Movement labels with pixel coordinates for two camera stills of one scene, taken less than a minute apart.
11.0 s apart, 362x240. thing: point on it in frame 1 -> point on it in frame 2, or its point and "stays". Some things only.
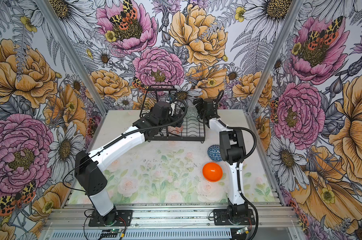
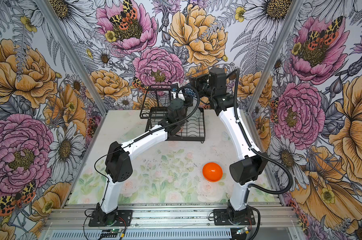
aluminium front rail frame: (170, 222) stays
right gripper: (199, 105) -> (196, 81)
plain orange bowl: (212, 172) stays
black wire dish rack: (194, 127) stays
